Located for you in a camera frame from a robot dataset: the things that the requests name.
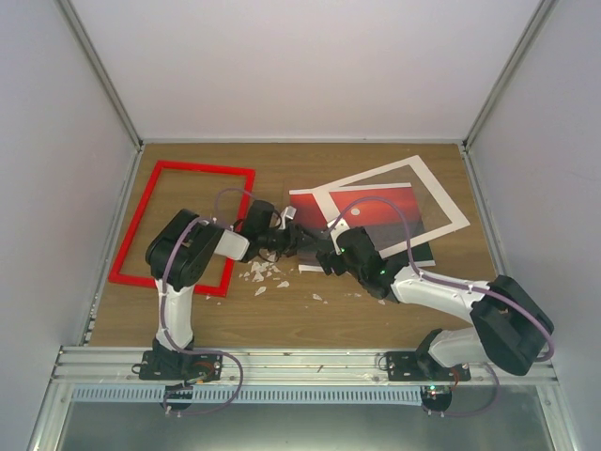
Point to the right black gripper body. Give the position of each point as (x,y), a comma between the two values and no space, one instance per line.
(328,260)

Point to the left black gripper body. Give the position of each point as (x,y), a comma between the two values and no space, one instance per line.
(281,242)

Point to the white mat board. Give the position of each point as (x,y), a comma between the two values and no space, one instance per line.
(440,214)

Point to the sunset photo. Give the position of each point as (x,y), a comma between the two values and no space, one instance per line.
(386,211)

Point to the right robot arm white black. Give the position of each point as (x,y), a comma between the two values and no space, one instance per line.
(506,327)

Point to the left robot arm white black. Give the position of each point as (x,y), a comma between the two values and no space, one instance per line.
(180,254)

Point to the white debris pile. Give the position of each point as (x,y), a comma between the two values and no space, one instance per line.
(262,276)

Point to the white debris shard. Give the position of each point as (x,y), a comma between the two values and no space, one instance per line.
(319,298)

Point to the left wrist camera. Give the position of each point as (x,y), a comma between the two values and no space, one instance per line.
(287,216)

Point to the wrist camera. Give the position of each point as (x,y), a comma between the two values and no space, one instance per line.
(334,230)
(287,216)

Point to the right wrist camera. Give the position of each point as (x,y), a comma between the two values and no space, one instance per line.
(334,230)

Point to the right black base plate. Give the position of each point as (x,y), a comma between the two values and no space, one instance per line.
(411,365)

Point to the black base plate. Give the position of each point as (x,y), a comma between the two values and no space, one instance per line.
(411,365)
(173,366)

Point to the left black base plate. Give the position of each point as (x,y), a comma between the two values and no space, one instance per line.
(173,366)

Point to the grey slotted cable duct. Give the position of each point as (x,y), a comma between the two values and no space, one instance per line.
(215,394)

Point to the aluminium rail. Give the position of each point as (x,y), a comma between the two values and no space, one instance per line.
(348,367)

